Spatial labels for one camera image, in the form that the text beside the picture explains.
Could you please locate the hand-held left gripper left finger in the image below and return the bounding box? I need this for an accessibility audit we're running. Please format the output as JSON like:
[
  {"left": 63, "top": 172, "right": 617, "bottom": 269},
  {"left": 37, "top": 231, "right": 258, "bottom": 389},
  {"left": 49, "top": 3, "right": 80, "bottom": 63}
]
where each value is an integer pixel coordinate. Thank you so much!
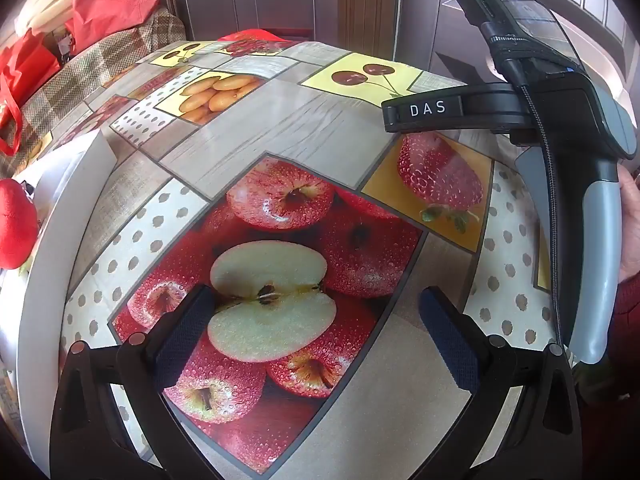
[{"left": 50, "top": 284, "right": 218, "bottom": 480}]

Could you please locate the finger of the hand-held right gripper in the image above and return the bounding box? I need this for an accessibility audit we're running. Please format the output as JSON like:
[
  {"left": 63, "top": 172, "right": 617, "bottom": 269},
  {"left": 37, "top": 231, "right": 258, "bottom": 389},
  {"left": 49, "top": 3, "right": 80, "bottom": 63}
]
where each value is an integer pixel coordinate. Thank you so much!
[{"left": 381, "top": 84, "right": 531, "bottom": 135}]

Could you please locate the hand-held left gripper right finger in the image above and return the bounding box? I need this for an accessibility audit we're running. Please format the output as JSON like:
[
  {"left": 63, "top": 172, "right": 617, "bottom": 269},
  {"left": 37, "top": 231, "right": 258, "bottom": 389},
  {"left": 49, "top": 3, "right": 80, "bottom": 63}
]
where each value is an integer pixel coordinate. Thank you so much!
[{"left": 419, "top": 286, "right": 583, "bottom": 480}]

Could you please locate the white cardboard box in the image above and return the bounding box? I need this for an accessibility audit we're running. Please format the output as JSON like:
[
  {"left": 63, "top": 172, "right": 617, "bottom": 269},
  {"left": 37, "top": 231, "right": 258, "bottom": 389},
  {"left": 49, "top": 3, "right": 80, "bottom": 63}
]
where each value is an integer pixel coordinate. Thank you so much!
[{"left": 0, "top": 129, "right": 118, "bottom": 480}]

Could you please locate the person's right hand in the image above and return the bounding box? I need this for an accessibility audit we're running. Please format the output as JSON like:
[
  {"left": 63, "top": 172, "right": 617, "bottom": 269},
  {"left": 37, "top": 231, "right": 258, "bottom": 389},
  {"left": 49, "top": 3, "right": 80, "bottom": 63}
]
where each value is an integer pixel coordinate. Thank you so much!
[{"left": 617, "top": 165, "right": 640, "bottom": 286}]

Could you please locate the fruit print tablecloth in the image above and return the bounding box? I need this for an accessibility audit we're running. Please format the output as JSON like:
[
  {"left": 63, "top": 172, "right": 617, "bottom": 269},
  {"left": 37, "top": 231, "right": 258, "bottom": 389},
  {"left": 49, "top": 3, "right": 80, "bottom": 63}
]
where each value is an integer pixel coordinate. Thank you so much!
[{"left": 30, "top": 30, "right": 571, "bottom": 480}]

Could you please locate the red printed bag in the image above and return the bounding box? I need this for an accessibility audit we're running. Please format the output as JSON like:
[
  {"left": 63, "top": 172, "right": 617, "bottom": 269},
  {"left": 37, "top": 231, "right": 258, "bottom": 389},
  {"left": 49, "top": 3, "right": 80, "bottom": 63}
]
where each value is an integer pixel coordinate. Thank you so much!
[{"left": 217, "top": 29, "right": 288, "bottom": 45}]

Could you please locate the red plush apple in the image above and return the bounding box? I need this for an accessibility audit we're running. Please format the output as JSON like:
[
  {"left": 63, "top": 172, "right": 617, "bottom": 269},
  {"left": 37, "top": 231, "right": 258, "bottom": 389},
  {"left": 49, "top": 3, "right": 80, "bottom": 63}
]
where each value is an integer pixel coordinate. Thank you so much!
[{"left": 0, "top": 177, "right": 40, "bottom": 269}]

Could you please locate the plaid bench cover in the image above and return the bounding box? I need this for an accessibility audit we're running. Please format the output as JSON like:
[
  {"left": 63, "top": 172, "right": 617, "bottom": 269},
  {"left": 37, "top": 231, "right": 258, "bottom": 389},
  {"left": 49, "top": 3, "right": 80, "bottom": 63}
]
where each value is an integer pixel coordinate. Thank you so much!
[{"left": 0, "top": 10, "right": 188, "bottom": 181}]

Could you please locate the glossy red shopping bag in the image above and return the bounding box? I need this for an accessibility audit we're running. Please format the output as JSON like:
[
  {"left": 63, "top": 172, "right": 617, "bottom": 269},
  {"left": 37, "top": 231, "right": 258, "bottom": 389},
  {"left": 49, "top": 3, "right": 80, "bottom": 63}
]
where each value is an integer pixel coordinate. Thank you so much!
[{"left": 0, "top": 27, "right": 62, "bottom": 157}]

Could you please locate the pink-red non-woven bag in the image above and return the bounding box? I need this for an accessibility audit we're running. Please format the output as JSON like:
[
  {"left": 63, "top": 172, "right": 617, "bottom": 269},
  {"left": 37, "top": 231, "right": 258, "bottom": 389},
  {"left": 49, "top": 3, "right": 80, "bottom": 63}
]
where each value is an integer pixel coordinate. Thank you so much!
[{"left": 65, "top": 0, "right": 162, "bottom": 56}]

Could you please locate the black braided cable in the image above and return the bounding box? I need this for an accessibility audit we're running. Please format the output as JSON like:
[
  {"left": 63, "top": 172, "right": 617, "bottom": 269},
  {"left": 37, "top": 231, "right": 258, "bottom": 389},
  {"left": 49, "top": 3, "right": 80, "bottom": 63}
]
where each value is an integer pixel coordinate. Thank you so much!
[{"left": 517, "top": 82, "right": 563, "bottom": 348}]

